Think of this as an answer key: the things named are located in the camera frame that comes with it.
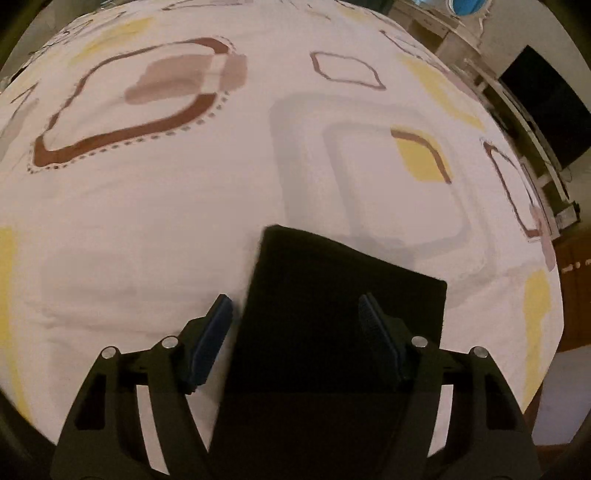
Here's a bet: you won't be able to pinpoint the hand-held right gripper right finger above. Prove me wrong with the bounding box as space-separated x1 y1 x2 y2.
358 293 543 480

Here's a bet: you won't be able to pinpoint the white patterned bed sheet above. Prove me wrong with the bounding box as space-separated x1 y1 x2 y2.
0 0 566 462

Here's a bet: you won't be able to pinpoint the blue round object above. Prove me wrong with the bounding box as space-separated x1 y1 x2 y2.
416 0 490 17

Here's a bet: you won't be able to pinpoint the brown wooden cabinet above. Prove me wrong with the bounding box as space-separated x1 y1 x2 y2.
554 226 591 354

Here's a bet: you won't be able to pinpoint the black monitor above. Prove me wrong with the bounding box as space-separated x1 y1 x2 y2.
499 45 591 169

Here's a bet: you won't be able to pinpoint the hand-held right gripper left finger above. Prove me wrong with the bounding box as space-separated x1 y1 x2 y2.
50 294 234 480

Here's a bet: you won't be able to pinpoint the black pants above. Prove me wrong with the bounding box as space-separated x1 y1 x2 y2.
208 224 448 480

